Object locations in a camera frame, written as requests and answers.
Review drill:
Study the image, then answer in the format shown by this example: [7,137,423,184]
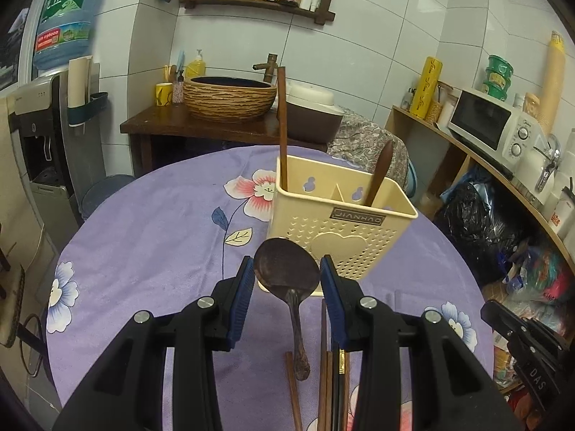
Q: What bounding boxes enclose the colourful plastic bags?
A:
[505,238,575,307]

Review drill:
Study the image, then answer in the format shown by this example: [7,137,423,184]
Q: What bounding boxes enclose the blue water cooler bottle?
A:
[32,0,106,71]

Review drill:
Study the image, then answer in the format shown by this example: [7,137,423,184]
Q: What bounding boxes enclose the brown wooden chopstick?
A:
[317,300,328,431]
[285,352,303,431]
[326,350,336,431]

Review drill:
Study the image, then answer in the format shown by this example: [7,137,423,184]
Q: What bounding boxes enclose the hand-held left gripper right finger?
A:
[319,255,524,431]

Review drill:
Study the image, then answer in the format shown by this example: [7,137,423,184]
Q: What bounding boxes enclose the brown pot white lid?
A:
[285,82,344,141]

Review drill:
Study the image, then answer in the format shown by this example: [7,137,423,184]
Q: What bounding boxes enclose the dark wooden stick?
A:
[276,66,289,191]

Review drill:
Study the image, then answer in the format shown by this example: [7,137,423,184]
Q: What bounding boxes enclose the yellow wrapped tube pack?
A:
[410,56,443,117]

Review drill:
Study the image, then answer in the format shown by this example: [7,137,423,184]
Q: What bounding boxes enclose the yellow soap pump bottle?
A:
[185,48,206,79]

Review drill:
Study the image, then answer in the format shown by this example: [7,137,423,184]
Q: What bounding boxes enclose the dark wooden vanity table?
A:
[120,107,328,176]

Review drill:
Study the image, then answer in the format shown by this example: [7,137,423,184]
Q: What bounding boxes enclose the yellowish lidded jar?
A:
[523,93,542,120]

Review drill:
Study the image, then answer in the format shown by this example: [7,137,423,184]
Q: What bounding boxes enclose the white microwave oven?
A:
[448,87,546,167]

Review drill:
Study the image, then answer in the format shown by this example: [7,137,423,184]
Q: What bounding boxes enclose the purple floral tablecloth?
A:
[45,146,495,431]

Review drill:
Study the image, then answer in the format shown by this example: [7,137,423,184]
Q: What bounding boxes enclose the black chopstick gold band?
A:
[335,348,350,431]

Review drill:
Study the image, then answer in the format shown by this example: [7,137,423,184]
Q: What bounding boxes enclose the bamboo style faucet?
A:
[252,53,278,84]

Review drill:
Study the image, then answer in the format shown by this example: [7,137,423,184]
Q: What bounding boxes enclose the white thermos flask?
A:
[516,135,562,195]

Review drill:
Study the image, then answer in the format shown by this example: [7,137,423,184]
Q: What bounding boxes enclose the cream plastic utensil holder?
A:
[265,155,418,298]

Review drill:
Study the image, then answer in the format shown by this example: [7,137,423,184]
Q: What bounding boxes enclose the dark wooden spoon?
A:
[254,238,321,381]

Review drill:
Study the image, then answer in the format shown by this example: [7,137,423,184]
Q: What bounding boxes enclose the woven brown wash basin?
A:
[183,76,278,122]

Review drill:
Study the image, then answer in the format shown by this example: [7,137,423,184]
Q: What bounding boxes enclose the floral patterned cloth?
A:
[327,105,410,189]

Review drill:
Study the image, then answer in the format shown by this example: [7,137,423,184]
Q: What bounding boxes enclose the dark round trash bin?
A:
[81,175,138,222]

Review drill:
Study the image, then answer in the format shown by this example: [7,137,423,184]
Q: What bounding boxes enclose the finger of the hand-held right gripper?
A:
[480,298,532,338]

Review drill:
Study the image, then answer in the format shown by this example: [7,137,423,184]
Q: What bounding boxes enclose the light wooden shelf unit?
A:
[385,105,575,279]

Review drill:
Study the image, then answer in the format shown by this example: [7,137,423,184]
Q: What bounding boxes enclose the grey water dispenser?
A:
[13,72,109,230]

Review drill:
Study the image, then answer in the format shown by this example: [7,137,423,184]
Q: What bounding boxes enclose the tall paper cup stack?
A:
[537,31,566,135]

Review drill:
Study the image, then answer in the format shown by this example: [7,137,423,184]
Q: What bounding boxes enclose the brown wooden spoon handle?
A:
[363,140,395,207]

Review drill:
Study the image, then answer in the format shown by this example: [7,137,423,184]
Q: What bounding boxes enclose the black garbage bag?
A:
[433,180,524,286]

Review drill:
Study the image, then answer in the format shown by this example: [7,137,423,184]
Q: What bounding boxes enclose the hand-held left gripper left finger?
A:
[51,255,258,431]

